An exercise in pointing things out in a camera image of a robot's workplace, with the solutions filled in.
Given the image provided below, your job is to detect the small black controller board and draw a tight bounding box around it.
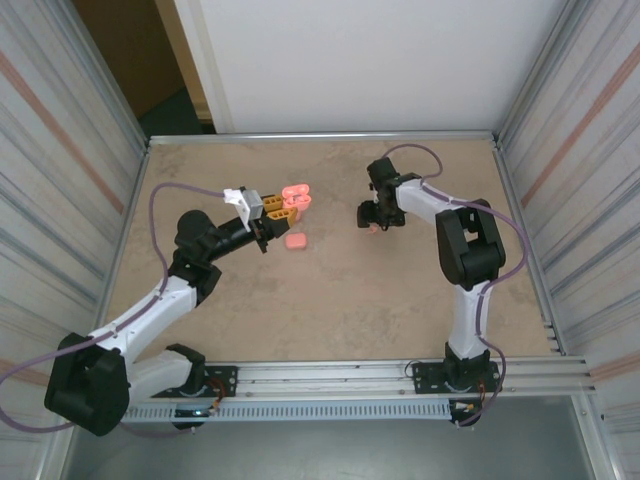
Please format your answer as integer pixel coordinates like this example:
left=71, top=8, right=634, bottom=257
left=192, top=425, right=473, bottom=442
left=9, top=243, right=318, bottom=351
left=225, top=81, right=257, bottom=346
left=449, top=398, right=484, bottom=429
left=172, top=407, right=221, bottom=431

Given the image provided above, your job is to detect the brown wooden door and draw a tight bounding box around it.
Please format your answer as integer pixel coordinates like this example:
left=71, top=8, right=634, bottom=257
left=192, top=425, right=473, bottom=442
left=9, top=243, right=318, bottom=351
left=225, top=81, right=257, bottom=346
left=72, top=0, right=211, bottom=121

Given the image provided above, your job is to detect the grey metal lower panel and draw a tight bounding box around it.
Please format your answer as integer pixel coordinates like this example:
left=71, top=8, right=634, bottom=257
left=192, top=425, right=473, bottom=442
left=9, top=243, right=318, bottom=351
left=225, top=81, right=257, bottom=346
left=62, top=394, right=601, bottom=480

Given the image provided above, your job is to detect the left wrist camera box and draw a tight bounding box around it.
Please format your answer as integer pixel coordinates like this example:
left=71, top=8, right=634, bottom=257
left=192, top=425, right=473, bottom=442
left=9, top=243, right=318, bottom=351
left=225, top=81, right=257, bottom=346
left=222, top=185, right=266, bottom=232

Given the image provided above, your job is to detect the aluminium back frame rail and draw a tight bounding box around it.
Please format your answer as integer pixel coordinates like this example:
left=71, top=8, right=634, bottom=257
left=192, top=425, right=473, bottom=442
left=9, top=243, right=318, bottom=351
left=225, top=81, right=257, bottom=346
left=147, top=130, right=501, bottom=149

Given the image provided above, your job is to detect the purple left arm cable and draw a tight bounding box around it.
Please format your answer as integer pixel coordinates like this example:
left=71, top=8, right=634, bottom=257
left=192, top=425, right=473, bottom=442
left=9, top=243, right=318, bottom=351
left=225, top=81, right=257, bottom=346
left=0, top=182, right=229, bottom=437

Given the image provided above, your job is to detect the aluminium side frame rail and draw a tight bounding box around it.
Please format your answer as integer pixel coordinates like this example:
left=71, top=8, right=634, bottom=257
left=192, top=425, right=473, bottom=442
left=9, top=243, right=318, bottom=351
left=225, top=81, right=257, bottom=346
left=91, top=142, right=151, bottom=362
left=492, top=137, right=569, bottom=357

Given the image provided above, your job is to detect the white wall panel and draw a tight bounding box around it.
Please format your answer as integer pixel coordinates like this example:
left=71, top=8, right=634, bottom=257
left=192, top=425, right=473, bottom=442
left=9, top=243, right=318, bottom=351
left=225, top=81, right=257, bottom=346
left=174, top=0, right=571, bottom=135

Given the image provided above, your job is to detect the grey slotted cable duct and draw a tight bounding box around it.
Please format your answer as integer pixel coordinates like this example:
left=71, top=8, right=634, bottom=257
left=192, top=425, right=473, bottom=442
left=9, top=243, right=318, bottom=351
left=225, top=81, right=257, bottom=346
left=122, top=403, right=454, bottom=422

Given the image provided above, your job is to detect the corrugated enclosure side panel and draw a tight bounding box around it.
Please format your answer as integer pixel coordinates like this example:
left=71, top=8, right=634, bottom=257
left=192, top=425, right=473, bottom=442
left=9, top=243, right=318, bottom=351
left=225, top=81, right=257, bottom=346
left=492, top=0, right=640, bottom=480
left=0, top=0, right=151, bottom=480

